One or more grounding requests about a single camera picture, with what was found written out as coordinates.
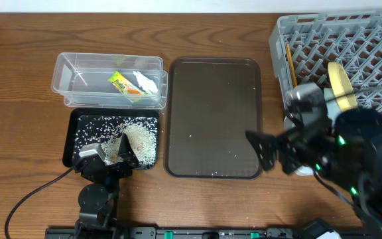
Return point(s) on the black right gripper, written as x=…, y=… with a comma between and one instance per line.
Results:
x=285, y=151

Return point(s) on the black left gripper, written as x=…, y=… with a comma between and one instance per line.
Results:
x=105, y=166

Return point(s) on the green snack wrapper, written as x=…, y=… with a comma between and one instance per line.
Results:
x=123, y=85

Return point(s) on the white napkin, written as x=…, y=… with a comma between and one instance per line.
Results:
x=146, y=84

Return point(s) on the wooden chopstick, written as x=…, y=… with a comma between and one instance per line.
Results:
x=291, y=65

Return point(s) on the yellow plate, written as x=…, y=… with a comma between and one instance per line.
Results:
x=341, y=87

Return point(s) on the light blue bowl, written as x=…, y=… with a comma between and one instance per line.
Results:
x=332, y=105

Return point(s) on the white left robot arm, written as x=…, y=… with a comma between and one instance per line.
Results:
x=98, y=200

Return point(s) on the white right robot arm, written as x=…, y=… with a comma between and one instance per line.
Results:
x=346, y=151

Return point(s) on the rice food waste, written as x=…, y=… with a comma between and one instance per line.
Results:
x=142, y=133

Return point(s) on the black waste tray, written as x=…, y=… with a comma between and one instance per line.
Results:
x=77, y=113

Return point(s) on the grey dishwasher rack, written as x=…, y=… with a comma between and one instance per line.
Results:
x=354, y=40

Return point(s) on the dark brown serving tray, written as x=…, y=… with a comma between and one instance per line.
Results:
x=211, y=103

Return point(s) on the clear plastic bin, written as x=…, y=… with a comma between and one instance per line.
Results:
x=82, y=78

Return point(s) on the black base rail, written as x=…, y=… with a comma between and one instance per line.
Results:
x=168, y=233

